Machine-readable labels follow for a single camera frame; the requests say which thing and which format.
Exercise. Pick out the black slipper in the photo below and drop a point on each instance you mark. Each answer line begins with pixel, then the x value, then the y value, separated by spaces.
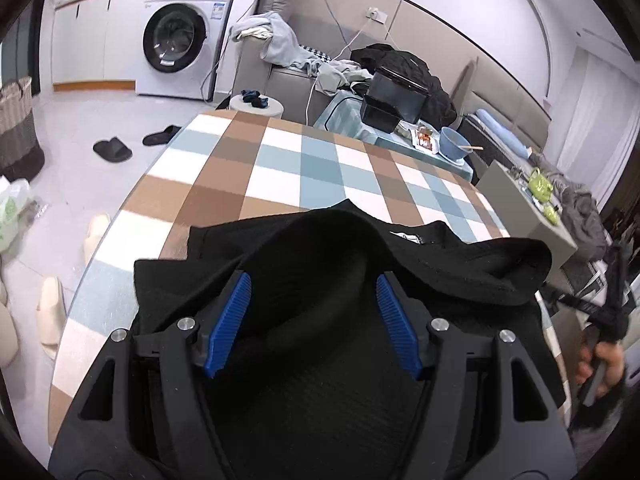
pixel 112 150
pixel 161 136

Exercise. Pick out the grey blanket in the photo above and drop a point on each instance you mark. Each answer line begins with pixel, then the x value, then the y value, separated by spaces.
pixel 580 215

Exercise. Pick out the dark blue socks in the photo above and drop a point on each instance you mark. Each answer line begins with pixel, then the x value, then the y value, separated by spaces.
pixel 255 98

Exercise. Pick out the beige slipper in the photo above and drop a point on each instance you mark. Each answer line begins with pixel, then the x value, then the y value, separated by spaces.
pixel 7 335
pixel 51 315
pixel 97 235

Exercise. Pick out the white plastic bag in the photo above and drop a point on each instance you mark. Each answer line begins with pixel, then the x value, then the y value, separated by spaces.
pixel 15 215

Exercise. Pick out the person's right hand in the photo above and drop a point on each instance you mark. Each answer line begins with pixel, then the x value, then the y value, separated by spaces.
pixel 612 362

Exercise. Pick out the black knit shirt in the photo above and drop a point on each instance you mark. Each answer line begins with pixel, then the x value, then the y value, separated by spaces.
pixel 325 260

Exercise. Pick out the white washing machine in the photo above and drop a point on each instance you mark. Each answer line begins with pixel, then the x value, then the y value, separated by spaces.
pixel 175 40

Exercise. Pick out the light blue pillow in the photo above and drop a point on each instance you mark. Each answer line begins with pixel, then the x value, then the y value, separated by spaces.
pixel 502 132

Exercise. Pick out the white curtain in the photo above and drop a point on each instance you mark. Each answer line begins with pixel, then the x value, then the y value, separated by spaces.
pixel 600 125

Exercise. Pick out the grey sofa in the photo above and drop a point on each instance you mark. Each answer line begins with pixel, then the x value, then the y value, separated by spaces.
pixel 290 90

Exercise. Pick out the white base cabinet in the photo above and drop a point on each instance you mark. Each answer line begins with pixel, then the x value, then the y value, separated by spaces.
pixel 90 35

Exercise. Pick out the blue bowl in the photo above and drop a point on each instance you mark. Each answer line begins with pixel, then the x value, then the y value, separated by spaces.
pixel 452 145

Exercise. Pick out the black storage box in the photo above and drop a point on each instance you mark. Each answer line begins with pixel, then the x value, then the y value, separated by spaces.
pixel 400 95

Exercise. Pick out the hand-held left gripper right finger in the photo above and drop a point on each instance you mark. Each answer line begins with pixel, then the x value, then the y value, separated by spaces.
pixel 395 325

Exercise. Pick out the checkered tablecloth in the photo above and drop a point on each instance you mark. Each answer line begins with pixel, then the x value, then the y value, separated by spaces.
pixel 280 170

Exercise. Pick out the beige side cabinet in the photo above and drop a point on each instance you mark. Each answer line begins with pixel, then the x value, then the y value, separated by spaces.
pixel 515 205

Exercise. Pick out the wooden utensil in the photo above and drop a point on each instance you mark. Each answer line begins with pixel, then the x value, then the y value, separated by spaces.
pixel 472 148

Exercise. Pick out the pale grey garment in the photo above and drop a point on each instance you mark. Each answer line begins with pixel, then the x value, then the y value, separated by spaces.
pixel 340 77

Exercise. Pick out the white wall socket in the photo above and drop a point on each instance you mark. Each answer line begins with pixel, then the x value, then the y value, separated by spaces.
pixel 377 14

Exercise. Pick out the plate with food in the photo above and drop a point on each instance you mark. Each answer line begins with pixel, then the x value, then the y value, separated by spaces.
pixel 424 140

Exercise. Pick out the white round stool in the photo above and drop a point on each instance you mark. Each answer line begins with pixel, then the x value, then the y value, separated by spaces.
pixel 260 109

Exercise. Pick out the lime green toy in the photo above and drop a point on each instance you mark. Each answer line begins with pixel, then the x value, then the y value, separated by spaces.
pixel 540 185
pixel 551 214

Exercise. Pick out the black jacket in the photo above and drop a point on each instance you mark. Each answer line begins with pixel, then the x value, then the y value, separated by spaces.
pixel 440 100

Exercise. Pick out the woven laundry basket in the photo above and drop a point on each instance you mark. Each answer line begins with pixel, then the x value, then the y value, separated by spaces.
pixel 20 130

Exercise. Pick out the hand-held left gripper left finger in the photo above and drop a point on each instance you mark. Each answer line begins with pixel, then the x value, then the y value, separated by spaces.
pixel 230 325

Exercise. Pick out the light grey hoodie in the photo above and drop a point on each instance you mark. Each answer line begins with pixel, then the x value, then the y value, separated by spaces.
pixel 280 35

